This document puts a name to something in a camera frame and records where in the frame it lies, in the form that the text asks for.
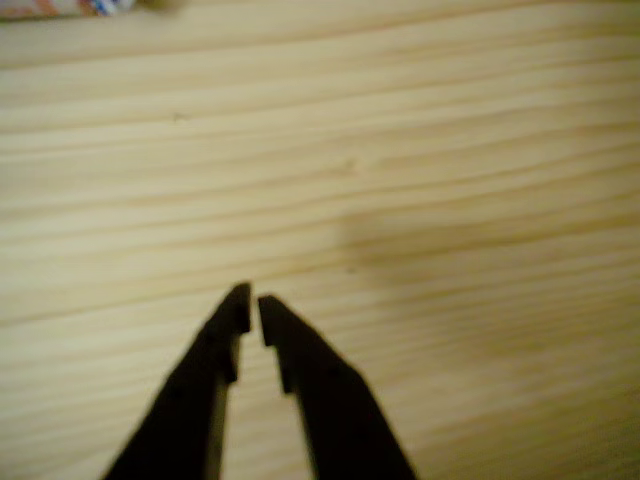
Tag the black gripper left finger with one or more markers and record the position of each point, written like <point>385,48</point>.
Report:
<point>195,410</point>

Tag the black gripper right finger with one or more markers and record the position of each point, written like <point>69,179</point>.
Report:
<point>335,415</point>

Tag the small red white object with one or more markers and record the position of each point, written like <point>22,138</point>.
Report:
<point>50,7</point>

